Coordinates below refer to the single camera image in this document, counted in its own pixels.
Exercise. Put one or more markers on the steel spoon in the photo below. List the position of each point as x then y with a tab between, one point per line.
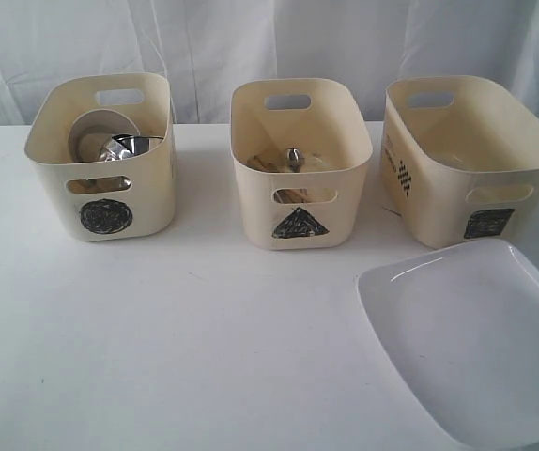
294	159

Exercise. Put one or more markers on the steel mug with angular handle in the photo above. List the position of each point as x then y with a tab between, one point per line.
122	147

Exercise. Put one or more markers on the large white square plate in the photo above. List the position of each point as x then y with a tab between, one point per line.
461	327

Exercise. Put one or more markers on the cream bin with triangle mark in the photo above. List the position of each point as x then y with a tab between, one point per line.
321	118

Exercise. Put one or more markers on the cream bin with circle mark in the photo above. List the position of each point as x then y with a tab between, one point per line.
87	213

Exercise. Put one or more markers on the cream bin with square mark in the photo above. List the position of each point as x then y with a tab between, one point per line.
459	159

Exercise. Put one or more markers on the white backdrop curtain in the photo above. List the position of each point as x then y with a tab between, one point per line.
208	48

